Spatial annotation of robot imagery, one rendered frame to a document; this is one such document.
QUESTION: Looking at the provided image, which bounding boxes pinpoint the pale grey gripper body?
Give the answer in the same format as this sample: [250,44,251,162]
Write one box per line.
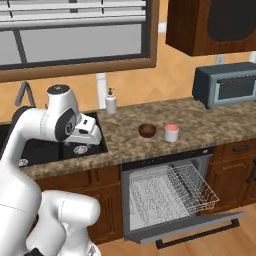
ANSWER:
[65,124,103,147]

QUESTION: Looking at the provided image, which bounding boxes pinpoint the brown bowl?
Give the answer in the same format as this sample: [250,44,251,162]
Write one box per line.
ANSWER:
[138,123,158,139]

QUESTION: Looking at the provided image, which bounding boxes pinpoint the white cup with pink inside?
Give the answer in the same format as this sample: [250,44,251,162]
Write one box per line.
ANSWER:
[163,124,180,143]

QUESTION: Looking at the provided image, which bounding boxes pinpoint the grey dishwasher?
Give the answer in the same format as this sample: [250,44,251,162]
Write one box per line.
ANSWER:
[120,147,248,250]

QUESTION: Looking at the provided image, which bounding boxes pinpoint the grey dishwasher door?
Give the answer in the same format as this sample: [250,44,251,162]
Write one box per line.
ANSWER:
[123,210,248,245]

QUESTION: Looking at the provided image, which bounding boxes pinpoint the brown cupboard door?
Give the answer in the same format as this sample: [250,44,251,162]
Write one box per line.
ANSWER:
[205,155,256,214]

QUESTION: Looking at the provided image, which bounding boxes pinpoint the white soap dispenser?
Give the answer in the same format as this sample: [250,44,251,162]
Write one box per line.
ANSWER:
[105,87,118,115]

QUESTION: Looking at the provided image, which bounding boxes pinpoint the black sink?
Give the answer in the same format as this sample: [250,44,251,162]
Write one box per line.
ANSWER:
[0,111,110,168]

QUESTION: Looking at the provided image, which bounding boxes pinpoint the brown cupboard front under sink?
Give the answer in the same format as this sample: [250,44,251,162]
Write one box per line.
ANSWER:
[33,164,124,245]

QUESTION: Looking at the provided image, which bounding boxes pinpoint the dark grey tap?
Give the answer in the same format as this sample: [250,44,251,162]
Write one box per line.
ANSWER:
[14,80,37,108]

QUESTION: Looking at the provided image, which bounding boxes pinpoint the window with blinds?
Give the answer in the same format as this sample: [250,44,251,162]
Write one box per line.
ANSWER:
[0,0,160,84]

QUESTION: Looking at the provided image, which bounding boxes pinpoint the brown drawer front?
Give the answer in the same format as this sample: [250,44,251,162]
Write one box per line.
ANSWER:
[214,138,256,164]

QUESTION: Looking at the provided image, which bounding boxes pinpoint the dark grey toaster oven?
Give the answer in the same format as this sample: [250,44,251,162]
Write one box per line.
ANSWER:
[191,61,256,110]

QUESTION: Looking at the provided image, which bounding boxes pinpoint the tall white wall plate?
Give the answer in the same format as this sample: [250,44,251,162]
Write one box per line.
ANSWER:
[96,72,108,110]

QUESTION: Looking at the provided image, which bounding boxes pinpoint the white wire dishwasher rack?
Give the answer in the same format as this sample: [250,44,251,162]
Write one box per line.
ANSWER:
[128,159,221,232]

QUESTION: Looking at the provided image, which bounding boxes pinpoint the black dishwasher door handle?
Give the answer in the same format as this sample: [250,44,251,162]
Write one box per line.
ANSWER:
[155,218,241,250]

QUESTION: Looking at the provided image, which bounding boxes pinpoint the black drawer handle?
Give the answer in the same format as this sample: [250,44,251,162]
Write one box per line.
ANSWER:
[232,144,252,154]

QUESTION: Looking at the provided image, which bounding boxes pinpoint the brown wall cupboard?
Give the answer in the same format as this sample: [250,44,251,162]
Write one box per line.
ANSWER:
[165,0,256,57]

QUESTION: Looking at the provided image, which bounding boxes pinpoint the black cupboard door handle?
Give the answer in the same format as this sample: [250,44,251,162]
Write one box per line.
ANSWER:
[245,167,256,185]

